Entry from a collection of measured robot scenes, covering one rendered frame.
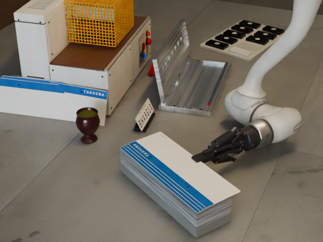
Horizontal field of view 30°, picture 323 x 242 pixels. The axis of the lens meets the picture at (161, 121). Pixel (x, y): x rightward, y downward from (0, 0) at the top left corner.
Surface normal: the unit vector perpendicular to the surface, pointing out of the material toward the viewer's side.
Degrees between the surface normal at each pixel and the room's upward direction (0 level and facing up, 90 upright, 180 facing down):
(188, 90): 0
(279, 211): 0
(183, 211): 90
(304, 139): 0
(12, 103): 63
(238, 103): 71
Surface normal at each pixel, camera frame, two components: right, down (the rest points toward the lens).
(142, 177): -0.81, 0.30
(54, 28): 0.96, 0.14
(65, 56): 0.00, -0.86
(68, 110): -0.21, 0.06
